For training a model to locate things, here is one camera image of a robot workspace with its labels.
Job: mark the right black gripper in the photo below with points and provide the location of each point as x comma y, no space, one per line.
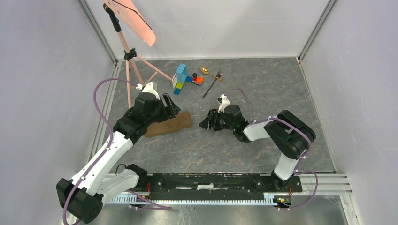
211,121

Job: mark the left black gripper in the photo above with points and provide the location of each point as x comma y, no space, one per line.
172,110

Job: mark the brown cloth napkin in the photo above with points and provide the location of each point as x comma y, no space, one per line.
181,121

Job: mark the gold spoon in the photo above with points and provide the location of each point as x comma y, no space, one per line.
211,74

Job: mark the black fork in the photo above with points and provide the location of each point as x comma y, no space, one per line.
207,91

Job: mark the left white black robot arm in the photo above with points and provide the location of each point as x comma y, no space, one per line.
84,194

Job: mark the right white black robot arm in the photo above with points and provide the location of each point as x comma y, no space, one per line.
291,135

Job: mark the colourful toy block structure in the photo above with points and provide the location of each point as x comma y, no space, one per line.
181,77

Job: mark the pink music stand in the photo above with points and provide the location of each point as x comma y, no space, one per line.
133,31

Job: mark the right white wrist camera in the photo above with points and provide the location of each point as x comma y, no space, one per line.
223,103

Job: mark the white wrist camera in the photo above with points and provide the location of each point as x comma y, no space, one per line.
223,103
151,87

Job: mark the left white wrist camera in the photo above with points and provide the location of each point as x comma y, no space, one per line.
151,87

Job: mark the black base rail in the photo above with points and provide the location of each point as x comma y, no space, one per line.
215,186

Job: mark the white slotted cable duct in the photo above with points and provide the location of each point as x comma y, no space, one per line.
267,200

